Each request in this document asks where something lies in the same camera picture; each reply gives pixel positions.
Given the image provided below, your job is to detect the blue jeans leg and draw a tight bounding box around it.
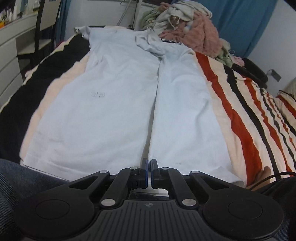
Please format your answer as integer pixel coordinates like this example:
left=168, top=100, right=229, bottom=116
left=0, top=158, right=70, bottom=241

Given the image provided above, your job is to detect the blue curtain left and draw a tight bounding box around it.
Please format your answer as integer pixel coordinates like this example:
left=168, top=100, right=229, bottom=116
left=55, top=0, right=71, bottom=45

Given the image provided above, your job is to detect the blue curtain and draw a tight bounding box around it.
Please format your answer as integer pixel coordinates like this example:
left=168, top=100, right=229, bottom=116
left=55, top=0, right=71, bottom=45
left=198, top=0, right=277, bottom=58

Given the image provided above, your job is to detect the black wall charger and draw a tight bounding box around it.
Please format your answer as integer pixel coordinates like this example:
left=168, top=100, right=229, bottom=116
left=266, top=69, right=281, bottom=82

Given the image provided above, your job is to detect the white drawer dresser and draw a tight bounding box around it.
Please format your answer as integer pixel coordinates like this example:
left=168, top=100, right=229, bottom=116
left=1, top=2, right=59, bottom=106

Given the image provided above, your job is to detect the blue curtain right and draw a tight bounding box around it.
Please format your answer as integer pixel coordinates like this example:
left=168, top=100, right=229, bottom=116
left=198, top=0, right=277, bottom=58

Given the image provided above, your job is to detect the green patterned blanket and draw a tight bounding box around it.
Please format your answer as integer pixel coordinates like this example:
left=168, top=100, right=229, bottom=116
left=140, top=3, right=233, bottom=67

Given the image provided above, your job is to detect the garment steamer stand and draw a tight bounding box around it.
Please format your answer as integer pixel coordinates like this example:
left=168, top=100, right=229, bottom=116
left=116, top=0, right=143, bottom=30

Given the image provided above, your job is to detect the white polo shirt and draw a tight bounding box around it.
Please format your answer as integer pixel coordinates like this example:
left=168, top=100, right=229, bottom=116
left=20, top=27, right=245, bottom=186

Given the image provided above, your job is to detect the grey black chair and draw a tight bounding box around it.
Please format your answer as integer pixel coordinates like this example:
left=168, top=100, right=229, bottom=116
left=16, top=1, right=61, bottom=67

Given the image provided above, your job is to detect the striped bed blanket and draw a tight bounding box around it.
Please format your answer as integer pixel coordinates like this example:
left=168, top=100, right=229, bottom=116
left=1, top=30, right=295, bottom=187

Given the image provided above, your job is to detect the pink fluffy blanket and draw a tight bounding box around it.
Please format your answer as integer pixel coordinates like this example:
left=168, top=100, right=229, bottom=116
left=159, top=11, right=223, bottom=58

